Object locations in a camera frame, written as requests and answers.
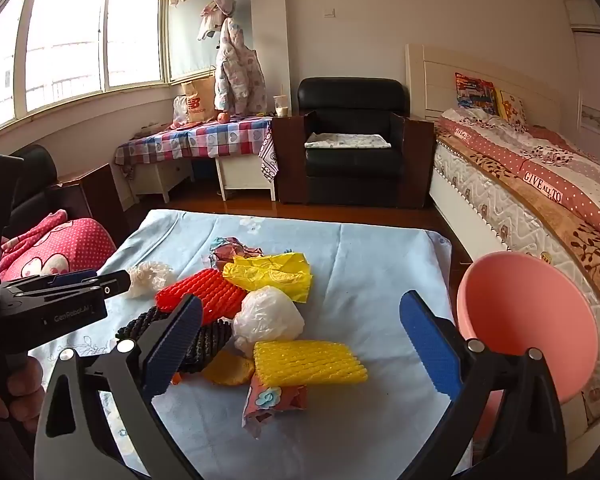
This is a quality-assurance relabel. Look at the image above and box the white seat cushion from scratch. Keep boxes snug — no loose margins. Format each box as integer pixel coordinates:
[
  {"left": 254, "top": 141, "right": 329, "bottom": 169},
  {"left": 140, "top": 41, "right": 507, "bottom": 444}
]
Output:
[{"left": 304, "top": 132, "right": 393, "bottom": 150}]

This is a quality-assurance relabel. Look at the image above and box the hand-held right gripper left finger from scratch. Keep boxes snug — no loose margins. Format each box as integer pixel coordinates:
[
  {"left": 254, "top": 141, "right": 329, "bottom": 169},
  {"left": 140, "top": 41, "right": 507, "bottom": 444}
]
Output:
[{"left": 34, "top": 294, "right": 203, "bottom": 480}]

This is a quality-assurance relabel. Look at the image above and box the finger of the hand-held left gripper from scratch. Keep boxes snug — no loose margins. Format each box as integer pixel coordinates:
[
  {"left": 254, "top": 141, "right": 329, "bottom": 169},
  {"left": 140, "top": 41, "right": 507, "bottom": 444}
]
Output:
[
  {"left": 82, "top": 270, "right": 132, "bottom": 298},
  {"left": 45, "top": 269, "right": 100, "bottom": 288}
]

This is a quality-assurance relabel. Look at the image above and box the white plastic bag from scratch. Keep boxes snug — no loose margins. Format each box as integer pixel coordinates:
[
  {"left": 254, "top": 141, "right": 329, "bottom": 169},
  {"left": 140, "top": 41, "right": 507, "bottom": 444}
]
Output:
[{"left": 231, "top": 285, "right": 306, "bottom": 356}]

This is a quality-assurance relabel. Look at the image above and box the pink flower print wrapper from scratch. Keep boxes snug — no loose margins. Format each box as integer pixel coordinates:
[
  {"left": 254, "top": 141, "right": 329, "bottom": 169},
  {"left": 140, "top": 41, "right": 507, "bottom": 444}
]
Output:
[{"left": 241, "top": 374, "right": 308, "bottom": 441}]

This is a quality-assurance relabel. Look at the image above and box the checkered tablecloth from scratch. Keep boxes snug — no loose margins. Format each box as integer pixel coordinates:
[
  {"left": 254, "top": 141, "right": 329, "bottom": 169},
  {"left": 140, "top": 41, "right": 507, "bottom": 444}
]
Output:
[{"left": 114, "top": 114, "right": 281, "bottom": 183}]

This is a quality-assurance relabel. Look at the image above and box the pink patterned jacket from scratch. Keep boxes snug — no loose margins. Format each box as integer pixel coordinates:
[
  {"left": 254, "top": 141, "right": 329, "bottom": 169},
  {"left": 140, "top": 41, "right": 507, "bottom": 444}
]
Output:
[{"left": 214, "top": 17, "right": 267, "bottom": 113}]

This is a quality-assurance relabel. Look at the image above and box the light blue tablecloth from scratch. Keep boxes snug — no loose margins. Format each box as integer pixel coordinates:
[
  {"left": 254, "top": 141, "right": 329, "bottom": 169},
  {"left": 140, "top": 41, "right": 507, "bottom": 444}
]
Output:
[{"left": 27, "top": 208, "right": 473, "bottom": 480}]

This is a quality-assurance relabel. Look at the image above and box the crumpled colourful wrapper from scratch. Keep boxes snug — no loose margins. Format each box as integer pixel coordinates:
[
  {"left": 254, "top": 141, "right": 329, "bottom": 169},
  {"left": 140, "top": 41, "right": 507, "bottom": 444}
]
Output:
[{"left": 209, "top": 236, "right": 266, "bottom": 273}]

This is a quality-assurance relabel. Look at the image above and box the red foam fruit net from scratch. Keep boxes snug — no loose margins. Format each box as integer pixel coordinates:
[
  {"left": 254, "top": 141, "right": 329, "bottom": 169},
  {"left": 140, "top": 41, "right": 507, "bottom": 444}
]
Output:
[{"left": 155, "top": 268, "right": 248, "bottom": 325}]

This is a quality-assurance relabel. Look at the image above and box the person's left hand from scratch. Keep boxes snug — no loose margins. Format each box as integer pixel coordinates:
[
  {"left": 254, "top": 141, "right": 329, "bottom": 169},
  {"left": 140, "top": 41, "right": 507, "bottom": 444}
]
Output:
[{"left": 0, "top": 357, "right": 46, "bottom": 433}]

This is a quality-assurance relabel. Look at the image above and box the yellow plastic bag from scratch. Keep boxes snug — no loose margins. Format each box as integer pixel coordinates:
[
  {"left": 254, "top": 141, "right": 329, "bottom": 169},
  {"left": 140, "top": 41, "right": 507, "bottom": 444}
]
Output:
[{"left": 222, "top": 252, "right": 313, "bottom": 303}]

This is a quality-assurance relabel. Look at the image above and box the white wardrobe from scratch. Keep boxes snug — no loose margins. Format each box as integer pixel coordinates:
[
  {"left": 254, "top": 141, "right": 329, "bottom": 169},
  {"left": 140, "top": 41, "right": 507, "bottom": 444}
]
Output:
[{"left": 562, "top": 0, "right": 600, "bottom": 171}]

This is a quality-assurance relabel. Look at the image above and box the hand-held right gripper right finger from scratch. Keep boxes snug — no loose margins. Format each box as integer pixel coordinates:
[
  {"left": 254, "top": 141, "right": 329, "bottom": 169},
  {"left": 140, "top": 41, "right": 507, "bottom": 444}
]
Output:
[{"left": 399, "top": 290, "right": 567, "bottom": 480}]

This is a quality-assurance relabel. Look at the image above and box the yellow pillow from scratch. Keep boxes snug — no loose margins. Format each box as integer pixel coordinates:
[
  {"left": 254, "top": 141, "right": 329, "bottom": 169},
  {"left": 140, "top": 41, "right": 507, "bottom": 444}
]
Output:
[{"left": 495, "top": 90, "right": 527, "bottom": 126}]

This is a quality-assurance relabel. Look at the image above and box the colourful printed pillow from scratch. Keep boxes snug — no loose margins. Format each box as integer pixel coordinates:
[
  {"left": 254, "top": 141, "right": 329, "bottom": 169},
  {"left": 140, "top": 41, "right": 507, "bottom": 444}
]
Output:
[{"left": 454, "top": 72, "right": 498, "bottom": 115}]

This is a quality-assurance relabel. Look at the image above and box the white desk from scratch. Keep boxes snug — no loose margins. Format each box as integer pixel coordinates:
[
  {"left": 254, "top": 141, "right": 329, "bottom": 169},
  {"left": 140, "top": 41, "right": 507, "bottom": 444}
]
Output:
[{"left": 127, "top": 152, "right": 277, "bottom": 203}]

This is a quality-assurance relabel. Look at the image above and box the brown paper bag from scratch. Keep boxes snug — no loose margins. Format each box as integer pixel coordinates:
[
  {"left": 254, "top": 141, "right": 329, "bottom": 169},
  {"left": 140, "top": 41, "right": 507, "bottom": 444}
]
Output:
[{"left": 181, "top": 77, "right": 218, "bottom": 123}]

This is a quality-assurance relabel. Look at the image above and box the red polka dot cushion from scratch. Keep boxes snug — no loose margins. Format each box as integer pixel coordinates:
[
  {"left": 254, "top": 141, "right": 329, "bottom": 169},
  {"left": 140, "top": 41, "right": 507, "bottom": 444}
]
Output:
[{"left": 0, "top": 210, "right": 117, "bottom": 283}]

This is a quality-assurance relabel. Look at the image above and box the black armchair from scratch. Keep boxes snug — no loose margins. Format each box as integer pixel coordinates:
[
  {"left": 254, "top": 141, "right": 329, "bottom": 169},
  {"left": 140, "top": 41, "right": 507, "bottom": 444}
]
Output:
[
  {"left": 0, "top": 144, "right": 131, "bottom": 261},
  {"left": 271, "top": 77, "right": 435, "bottom": 210}
]

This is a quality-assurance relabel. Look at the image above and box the pale blue roller blind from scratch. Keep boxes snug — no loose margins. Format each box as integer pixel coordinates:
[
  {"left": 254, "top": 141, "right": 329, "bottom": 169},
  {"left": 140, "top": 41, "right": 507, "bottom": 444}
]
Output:
[{"left": 167, "top": 0, "right": 252, "bottom": 83}]

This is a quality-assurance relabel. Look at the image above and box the clear plastic bag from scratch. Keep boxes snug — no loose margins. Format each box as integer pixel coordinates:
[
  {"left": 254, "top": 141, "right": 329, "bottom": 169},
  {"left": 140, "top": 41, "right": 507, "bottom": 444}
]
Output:
[{"left": 172, "top": 95, "right": 191, "bottom": 126}]

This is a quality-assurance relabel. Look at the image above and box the yellow foam fruit net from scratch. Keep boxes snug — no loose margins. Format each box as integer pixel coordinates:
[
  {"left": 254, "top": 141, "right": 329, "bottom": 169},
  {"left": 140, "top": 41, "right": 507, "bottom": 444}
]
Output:
[{"left": 253, "top": 340, "right": 369, "bottom": 388}]

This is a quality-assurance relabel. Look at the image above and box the bed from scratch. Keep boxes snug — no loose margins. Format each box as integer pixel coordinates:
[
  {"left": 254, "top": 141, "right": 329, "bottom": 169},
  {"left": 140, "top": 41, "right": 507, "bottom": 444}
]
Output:
[{"left": 427, "top": 107, "right": 600, "bottom": 426}]

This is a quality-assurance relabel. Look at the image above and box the pink patterned quilt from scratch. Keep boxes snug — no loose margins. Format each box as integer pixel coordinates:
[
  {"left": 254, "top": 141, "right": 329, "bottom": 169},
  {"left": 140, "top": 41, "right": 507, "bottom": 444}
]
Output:
[{"left": 437, "top": 107, "right": 600, "bottom": 311}]

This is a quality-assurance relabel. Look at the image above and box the white pink cap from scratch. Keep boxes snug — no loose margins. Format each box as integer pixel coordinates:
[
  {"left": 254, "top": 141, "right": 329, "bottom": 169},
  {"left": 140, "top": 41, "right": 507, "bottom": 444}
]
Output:
[{"left": 198, "top": 2, "right": 226, "bottom": 41}]

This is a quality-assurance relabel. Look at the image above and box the window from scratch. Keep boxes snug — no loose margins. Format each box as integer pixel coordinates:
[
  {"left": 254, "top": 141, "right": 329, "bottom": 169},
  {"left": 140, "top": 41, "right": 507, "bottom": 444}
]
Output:
[{"left": 0, "top": 0, "right": 173, "bottom": 136}]

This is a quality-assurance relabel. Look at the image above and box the white headboard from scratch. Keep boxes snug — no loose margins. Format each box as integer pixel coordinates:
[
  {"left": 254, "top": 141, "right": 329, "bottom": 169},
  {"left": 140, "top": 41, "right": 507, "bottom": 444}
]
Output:
[{"left": 405, "top": 42, "right": 563, "bottom": 128}]

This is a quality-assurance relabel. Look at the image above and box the white foam fruit net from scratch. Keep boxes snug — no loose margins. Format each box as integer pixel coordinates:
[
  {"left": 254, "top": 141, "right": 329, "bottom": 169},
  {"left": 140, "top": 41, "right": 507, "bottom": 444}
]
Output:
[{"left": 128, "top": 261, "right": 175, "bottom": 299}]

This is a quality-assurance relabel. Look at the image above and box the black foam fruit net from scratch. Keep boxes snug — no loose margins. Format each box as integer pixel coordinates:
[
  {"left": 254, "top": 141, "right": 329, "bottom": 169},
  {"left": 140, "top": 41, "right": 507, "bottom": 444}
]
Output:
[{"left": 116, "top": 305, "right": 233, "bottom": 375}]

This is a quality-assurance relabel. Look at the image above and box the pink plastic basin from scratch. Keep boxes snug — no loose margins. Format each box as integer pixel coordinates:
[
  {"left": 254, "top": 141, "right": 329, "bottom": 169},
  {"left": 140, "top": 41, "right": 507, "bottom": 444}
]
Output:
[{"left": 456, "top": 252, "right": 600, "bottom": 466}]

